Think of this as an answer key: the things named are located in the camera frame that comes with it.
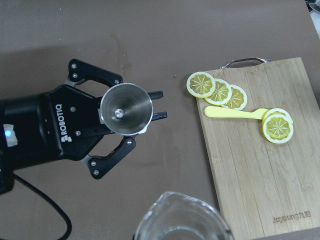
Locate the clear glass measuring cup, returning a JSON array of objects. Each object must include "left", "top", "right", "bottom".
[{"left": 133, "top": 191, "right": 235, "bottom": 240}]

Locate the steel jigger shaker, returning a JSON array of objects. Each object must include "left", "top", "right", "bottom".
[{"left": 100, "top": 83, "right": 154, "bottom": 136}]

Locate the lemon slice under front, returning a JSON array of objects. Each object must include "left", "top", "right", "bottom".
[{"left": 262, "top": 108, "right": 293, "bottom": 123}]

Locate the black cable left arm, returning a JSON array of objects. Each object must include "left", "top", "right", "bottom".
[{"left": 13, "top": 173, "right": 73, "bottom": 240}]

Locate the bamboo cutting board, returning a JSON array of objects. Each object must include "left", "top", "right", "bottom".
[{"left": 197, "top": 57, "right": 320, "bottom": 240}]

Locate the top lemon slice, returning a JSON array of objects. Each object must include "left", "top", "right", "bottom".
[{"left": 186, "top": 71, "right": 216, "bottom": 99}]

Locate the yellow plastic knife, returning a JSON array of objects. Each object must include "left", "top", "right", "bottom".
[{"left": 204, "top": 106, "right": 269, "bottom": 120}]

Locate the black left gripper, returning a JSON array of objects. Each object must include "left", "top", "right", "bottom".
[{"left": 0, "top": 59, "right": 167, "bottom": 194}]

